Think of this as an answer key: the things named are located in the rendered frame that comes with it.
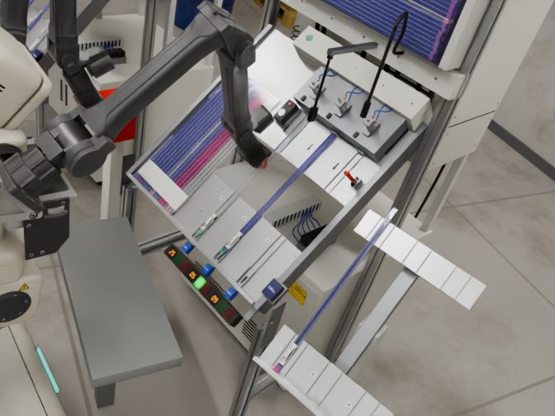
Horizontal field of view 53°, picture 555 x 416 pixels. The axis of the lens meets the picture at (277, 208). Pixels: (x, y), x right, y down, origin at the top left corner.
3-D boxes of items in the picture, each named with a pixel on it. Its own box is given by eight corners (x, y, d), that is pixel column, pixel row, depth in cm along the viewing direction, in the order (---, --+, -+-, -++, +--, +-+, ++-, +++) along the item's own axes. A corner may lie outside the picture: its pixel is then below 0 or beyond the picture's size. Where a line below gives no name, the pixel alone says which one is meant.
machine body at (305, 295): (279, 400, 218) (323, 292, 181) (177, 285, 253) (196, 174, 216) (381, 330, 259) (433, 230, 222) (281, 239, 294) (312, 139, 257)
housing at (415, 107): (416, 143, 166) (410, 119, 154) (304, 68, 190) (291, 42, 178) (434, 124, 167) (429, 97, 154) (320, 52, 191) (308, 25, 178)
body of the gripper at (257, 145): (251, 136, 170) (242, 123, 163) (272, 153, 164) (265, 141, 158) (236, 152, 169) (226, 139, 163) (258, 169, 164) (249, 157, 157)
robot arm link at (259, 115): (220, 115, 150) (239, 138, 148) (253, 88, 151) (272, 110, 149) (230, 131, 162) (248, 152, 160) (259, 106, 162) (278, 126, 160)
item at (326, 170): (349, 213, 163) (345, 206, 159) (214, 104, 196) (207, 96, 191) (424, 131, 165) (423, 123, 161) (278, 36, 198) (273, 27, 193)
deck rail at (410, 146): (264, 314, 160) (257, 309, 155) (260, 309, 161) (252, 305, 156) (430, 135, 164) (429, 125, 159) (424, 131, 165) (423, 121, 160)
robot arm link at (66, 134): (26, 145, 104) (42, 166, 102) (70, 111, 105) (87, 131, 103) (49, 162, 112) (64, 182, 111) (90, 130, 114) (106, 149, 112)
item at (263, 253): (259, 304, 159) (255, 302, 156) (136, 177, 192) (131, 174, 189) (305, 256, 160) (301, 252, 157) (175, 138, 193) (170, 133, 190)
